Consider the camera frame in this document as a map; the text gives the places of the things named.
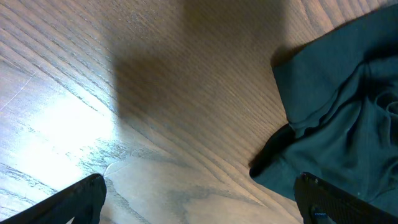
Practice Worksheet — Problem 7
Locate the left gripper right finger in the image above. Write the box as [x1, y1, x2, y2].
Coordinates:
[294, 172, 397, 224]

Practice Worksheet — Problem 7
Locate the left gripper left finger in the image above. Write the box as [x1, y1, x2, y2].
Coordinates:
[2, 174, 106, 224]

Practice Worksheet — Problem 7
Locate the black t-shirt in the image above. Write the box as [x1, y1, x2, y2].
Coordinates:
[249, 5, 397, 215]

